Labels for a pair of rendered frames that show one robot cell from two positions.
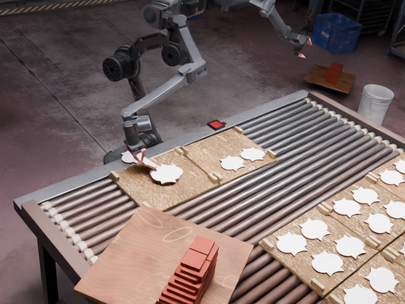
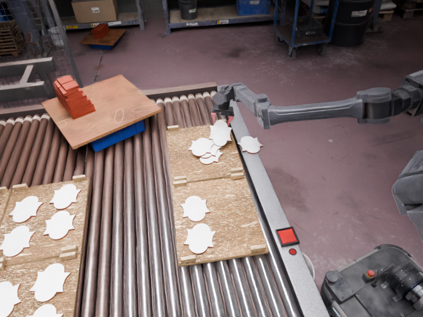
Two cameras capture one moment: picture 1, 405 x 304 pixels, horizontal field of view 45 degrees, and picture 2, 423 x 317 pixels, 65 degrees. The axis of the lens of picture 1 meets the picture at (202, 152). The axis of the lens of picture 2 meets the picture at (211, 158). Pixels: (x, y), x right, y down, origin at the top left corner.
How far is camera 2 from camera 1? 284 cm
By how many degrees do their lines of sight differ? 88
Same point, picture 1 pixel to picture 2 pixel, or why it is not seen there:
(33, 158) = not seen: outside the picture
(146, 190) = (195, 136)
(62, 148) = not seen: outside the picture
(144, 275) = (103, 95)
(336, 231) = (40, 245)
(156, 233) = (129, 107)
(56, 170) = (408, 229)
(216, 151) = (225, 205)
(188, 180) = (191, 165)
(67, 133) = not seen: outside the picture
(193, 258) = (65, 78)
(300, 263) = (46, 192)
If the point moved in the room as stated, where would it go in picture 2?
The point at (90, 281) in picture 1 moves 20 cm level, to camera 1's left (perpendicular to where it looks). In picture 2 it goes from (119, 78) to (141, 65)
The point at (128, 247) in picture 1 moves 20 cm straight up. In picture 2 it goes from (129, 95) to (121, 63)
